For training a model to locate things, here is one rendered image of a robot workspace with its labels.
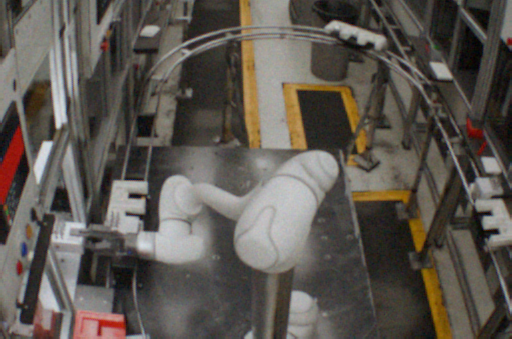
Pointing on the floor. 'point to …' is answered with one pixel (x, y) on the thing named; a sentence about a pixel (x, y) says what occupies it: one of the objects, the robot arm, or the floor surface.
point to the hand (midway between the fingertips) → (79, 238)
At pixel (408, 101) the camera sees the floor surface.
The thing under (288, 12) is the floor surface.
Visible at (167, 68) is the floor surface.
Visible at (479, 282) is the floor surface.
